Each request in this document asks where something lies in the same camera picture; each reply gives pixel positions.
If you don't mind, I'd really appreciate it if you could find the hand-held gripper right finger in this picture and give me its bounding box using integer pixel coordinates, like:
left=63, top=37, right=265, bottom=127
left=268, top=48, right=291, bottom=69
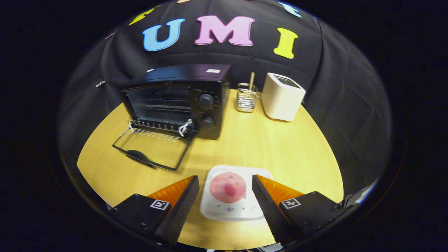
left=252, top=174, right=350, bottom=245

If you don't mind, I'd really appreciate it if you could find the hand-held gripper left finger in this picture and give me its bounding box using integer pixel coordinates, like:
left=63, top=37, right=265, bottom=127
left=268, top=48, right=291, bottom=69
left=108, top=175, right=200, bottom=245

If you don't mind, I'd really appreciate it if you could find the white square plate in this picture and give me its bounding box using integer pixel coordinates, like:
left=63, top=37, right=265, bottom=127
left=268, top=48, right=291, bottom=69
left=200, top=165, right=273, bottom=222

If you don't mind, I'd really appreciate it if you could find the pink round food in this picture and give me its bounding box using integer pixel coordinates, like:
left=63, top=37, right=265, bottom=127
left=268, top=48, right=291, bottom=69
left=210, top=172, right=247, bottom=203

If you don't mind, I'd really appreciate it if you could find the black toaster oven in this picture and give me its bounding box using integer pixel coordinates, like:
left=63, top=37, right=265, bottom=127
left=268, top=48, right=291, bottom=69
left=112, top=64, right=231, bottom=172

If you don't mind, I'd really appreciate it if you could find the white bread toaster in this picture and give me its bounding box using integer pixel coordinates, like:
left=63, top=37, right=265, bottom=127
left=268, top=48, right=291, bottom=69
left=261, top=72, right=306, bottom=122

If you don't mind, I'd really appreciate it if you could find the black backdrop cloth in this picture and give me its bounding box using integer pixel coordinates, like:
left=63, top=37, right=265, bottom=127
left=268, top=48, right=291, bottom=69
left=58, top=0, right=392, bottom=196

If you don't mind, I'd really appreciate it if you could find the white string tie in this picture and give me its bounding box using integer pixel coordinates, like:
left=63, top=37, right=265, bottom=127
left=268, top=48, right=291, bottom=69
left=121, top=119, right=135, bottom=137
left=178, top=119, right=193, bottom=137

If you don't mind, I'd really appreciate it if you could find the metal wire utensil holder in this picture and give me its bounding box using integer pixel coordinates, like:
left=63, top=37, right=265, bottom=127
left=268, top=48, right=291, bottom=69
left=236, top=83, right=259, bottom=112

